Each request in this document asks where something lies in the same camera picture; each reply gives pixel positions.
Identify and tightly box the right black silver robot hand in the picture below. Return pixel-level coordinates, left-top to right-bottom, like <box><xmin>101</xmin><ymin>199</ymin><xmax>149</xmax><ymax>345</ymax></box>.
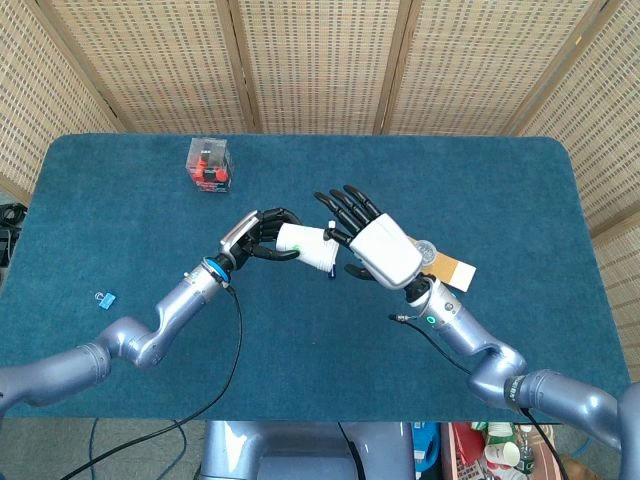
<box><xmin>313</xmin><ymin>184</ymin><xmax>426</xmax><ymax>291</ymax></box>

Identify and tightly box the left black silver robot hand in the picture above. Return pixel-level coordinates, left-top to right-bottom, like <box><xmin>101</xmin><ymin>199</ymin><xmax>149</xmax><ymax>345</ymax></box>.
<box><xmin>215</xmin><ymin>206</ymin><xmax>303</xmax><ymax>271</ymax></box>

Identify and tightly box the clear box with red-black toy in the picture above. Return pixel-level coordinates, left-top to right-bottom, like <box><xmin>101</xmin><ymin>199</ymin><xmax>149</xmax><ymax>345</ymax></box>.
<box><xmin>185</xmin><ymin>137</ymin><xmax>235</xmax><ymax>196</ymax></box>

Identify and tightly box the white marker with blue cap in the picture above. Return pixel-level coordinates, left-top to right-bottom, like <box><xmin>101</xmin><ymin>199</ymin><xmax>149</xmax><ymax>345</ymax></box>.
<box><xmin>326</xmin><ymin>219</ymin><xmax>338</xmax><ymax>280</ymax></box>

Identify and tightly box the blue carpet table cover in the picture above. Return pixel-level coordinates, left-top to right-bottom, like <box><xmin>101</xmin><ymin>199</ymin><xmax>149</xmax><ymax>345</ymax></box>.
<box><xmin>0</xmin><ymin>133</ymin><xmax>632</xmax><ymax>424</ymax></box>

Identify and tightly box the woven wicker screen panel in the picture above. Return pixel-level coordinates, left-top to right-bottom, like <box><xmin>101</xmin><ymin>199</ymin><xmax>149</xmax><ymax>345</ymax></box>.
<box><xmin>518</xmin><ymin>0</ymin><xmax>640</xmax><ymax>341</ymax></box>
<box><xmin>228</xmin><ymin>0</ymin><xmax>412</xmax><ymax>135</ymax></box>
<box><xmin>383</xmin><ymin>0</ymin><xmax>607</xmax><ymax>137</ymax></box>
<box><xmin>0</xmin><ymin>0</ymin><xmax>117</xmax><ymax>204</ymax></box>
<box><xmin>38</xmin><ymin>0</ymin><xmax>257</xmax><ymax>135</ymax></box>

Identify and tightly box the blue plastic object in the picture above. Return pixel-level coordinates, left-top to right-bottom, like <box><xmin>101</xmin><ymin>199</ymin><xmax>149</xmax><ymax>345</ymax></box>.
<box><xmin>411</xmin><ymin>422</ymin><xmax>444</xmax><ymax>476</ymax></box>

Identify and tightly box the red plastic basket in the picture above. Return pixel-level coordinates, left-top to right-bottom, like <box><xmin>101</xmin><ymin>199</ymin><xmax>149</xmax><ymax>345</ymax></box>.
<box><xmin>439</xmin><ymin>422</ymin><xmax>490</xmax><ymax>480</ymax></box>

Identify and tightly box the silver-blue robot torso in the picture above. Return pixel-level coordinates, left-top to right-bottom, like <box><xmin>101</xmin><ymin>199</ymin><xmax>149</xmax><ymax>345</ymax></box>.
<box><xmin>199</xmin><ymin>421</ymin><xmax>416</xmax><ymax>480</ymax></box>

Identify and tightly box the black equipment pile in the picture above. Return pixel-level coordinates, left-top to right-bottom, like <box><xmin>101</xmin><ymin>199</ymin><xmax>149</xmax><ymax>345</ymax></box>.
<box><xmin>0</xmin><ymin>202</ymin><xmax>27</xmax><ymax>271</ymax></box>

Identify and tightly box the black right hand cable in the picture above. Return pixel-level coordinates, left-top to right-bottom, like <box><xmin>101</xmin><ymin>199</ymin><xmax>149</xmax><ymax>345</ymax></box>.
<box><xmin>388</xmin><ymin>312</ymin><xmax>570</xmax><ymax>480</ymax></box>

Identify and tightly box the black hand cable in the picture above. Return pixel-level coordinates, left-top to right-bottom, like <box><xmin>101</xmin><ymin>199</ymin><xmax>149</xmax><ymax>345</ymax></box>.
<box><xmin>388</xmin><ymin>312</ymin><xmax>570</xmax><ymax>480</ymax></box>
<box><xmin>47</xmin><ymin>283</ymin><xmax>245</xmax><ymax>480</ymax></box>

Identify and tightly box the black left hand cable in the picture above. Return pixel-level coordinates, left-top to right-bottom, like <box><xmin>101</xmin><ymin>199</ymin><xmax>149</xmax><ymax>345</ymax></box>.
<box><xmin>47</xmin><ymin>283</ymin><xmax>245</xmax><ymax>480</ymax></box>

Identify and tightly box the black torso cable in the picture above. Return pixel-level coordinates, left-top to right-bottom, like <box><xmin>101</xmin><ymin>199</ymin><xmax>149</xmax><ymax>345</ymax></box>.
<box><xmin>336</xmin><ymin>422</ymin><xmax>365</xmax><ymax>480</ymax></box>

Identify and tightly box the dark floor cable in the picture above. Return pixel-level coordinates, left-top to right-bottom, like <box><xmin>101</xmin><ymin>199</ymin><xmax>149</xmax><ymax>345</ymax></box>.
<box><xmin>171</xmin><ymin>420</ymin><xmax>189</xmax><ymax>459</ymax></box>

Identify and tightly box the blue floor cable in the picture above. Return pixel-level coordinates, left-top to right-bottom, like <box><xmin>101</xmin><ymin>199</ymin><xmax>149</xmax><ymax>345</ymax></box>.
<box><xmin>88</xmin><ymin>419</ymin><xmax>101</xmax><ymax>469</ymax></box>

